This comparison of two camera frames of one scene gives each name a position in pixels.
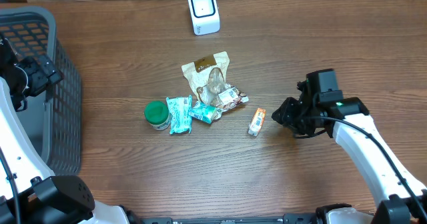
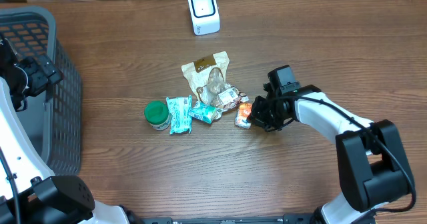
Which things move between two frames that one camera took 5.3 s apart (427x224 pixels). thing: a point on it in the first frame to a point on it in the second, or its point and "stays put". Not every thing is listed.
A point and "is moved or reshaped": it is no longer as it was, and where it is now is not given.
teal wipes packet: (180, 114) stays put
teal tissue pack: (206, 113) stays put
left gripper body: (38, 80) stays put
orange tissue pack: (257, 122) is moved or reshaped
